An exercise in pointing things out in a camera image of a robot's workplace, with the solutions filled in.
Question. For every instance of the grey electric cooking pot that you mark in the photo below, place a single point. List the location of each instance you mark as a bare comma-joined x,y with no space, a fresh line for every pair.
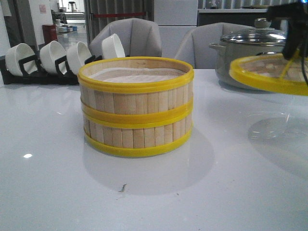
228,51

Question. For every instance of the bamboo steamer lid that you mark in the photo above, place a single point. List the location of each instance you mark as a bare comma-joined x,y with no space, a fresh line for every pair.
272,72

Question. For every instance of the white bowl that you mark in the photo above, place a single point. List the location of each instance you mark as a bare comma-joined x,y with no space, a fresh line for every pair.
112,47
49,53
14,55
77,55

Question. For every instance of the left grey chair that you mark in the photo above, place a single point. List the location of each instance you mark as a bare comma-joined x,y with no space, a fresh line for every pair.
138,37

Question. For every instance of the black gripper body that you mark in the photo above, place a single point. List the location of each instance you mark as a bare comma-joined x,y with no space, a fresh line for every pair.
297,33

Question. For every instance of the bamboo steamer drawer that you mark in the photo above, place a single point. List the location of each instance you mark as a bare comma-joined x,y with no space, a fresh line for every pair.
138,142
136,92

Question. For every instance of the red bin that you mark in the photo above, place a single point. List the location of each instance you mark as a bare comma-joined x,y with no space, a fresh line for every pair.
49,33

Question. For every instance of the glass pot lid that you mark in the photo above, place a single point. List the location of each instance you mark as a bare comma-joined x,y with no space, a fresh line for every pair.
261,34

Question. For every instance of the grey chair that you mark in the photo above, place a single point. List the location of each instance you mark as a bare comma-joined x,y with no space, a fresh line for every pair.
138,37
194,47

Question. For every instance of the right grey chair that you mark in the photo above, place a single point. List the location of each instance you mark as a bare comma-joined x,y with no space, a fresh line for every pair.
194,47

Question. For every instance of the black dish rack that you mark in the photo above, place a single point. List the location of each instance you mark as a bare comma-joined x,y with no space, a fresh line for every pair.
34,73

